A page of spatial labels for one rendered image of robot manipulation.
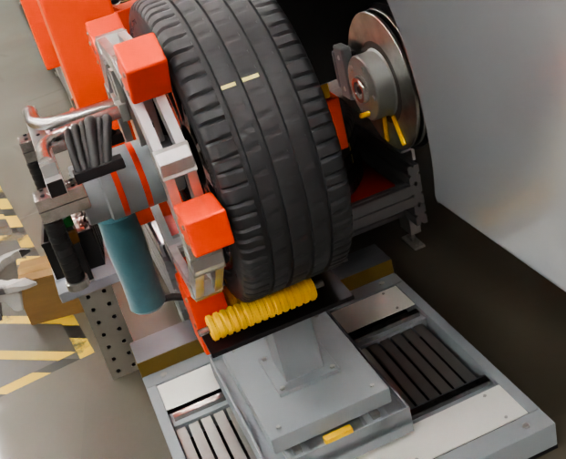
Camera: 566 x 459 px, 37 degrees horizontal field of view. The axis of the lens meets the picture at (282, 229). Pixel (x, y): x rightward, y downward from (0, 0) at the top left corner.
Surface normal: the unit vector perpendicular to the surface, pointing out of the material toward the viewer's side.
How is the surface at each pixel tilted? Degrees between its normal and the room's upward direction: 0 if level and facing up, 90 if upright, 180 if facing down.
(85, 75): 90
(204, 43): 36
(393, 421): 90
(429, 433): 0
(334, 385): 0
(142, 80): 125
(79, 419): 0
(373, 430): 90
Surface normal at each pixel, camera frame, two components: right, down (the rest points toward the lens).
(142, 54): 0.02, -0.47
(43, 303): 0.11, 0.47
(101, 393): -0.22, -0.85
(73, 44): 0.35, 0.39
